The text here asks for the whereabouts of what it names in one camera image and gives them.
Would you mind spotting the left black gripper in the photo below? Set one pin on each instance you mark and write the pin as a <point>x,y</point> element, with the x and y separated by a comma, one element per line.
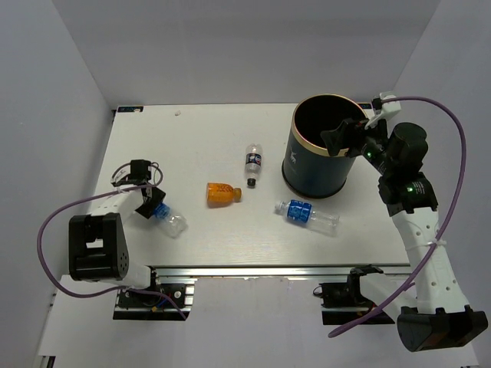
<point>158,195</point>

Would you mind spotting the small clear bottle black cap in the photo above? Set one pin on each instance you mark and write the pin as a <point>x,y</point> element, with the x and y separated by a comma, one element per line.
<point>253,164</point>

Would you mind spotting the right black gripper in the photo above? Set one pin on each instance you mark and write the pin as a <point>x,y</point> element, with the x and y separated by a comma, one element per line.
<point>347,129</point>

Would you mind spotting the orange juice bottle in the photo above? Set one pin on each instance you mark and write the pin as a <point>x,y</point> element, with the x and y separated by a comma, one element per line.
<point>221,194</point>

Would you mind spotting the black corner sticker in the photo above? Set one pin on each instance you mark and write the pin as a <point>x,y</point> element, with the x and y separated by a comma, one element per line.
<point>130,109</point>

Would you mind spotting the clear bottle blue label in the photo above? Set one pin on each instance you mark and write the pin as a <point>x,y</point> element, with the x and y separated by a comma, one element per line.
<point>305,215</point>
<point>172,223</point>

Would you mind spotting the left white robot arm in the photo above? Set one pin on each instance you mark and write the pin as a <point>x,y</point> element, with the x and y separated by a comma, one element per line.
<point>97,246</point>

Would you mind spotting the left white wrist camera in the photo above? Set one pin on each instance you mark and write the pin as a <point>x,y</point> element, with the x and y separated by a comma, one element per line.
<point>120,178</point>

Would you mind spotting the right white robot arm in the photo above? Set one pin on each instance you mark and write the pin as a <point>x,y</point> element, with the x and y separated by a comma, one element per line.
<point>430,312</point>

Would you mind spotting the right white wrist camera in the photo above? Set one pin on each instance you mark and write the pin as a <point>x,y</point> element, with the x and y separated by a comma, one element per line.
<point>385,106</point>

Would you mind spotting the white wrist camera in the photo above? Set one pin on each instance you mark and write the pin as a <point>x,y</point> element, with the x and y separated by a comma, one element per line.
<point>120,178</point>
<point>385,106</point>

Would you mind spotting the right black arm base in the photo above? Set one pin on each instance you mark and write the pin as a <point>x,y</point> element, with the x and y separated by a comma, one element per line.
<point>338,306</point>

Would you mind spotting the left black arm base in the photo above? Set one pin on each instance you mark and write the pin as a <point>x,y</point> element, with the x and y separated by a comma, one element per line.
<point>168,298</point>

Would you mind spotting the aluminium front rail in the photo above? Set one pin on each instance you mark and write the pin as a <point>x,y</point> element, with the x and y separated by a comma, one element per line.
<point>256,271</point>

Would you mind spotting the dark blue round bin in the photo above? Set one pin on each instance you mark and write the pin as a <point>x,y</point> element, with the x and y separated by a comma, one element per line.
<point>307,168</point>

